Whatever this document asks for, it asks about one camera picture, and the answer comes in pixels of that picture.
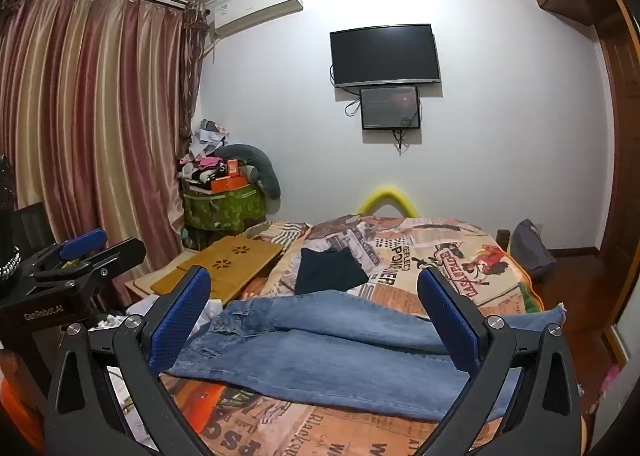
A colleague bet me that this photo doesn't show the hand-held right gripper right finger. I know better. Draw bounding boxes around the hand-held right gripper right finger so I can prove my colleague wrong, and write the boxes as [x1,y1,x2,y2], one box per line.
[417,267,584,456]

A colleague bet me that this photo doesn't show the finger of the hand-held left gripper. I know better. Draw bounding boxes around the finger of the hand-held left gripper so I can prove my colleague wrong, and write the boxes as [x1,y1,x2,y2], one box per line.
[36,237,147,287]
[22,229,109,281]

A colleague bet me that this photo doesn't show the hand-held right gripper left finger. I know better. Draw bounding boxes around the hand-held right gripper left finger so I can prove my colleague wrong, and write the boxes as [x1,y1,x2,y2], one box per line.
[44,266,217,456]

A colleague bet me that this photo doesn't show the blue denim pants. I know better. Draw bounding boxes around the blue denim pants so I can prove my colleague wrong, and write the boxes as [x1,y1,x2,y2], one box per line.
[162,290,568,422]

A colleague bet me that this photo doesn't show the wooden lap desk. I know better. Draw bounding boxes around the wooden lap desk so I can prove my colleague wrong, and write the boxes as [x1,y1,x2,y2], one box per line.
[150,236,285,305]

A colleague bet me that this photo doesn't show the black studded bag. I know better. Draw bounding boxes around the black studded bag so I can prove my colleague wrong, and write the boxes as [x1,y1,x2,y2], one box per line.
[0,155,22,294]

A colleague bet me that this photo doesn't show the printed blanket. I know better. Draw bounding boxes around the printed blanket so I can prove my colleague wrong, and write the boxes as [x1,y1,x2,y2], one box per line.
[160,216,543,456]

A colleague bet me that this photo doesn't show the striped red curtain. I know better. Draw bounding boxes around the striped red curtain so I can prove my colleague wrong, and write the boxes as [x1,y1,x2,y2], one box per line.
[0,0,208,309]

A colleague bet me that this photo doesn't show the green fabric storage box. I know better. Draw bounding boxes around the green fabric storage box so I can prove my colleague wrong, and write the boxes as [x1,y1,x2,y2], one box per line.
[181,185,266,247]

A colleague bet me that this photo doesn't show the folded black garment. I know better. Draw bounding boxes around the folded black garment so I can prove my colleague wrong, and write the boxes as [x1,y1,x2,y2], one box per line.
[294,247,370,295]

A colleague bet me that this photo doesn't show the orange box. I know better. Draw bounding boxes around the orange box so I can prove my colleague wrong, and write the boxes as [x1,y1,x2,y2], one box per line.
[210,176,249,195]

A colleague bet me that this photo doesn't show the pile of mixed clothes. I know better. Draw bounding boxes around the pile of mixed clothes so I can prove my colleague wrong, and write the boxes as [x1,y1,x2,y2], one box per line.
[177,119,232,187]

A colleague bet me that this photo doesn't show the yellow foam tube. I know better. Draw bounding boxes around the yellow foam tube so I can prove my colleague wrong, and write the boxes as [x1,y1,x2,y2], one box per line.
[357,184,424,219]

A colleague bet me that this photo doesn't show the grey curved pillow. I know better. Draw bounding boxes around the grey curved pillow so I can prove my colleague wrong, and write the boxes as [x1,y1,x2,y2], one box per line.
[220,143,282,201]

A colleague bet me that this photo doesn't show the white air conditioner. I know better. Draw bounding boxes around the white air conditioner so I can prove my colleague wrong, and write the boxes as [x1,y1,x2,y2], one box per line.
[207,0,304,39]

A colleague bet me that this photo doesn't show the small wall-mounted monitor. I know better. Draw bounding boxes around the small wall-mounted monitor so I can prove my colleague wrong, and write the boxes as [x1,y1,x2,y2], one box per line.
[359,84,421,131]

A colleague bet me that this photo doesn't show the wooden door frame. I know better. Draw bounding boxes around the wooden door frame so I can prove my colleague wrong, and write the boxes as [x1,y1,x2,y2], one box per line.
[594,0,640,367]

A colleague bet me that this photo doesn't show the wall-mounted black television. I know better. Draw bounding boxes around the wall-mounted black television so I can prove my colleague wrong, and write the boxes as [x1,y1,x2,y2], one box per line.
[329,24,442,88]

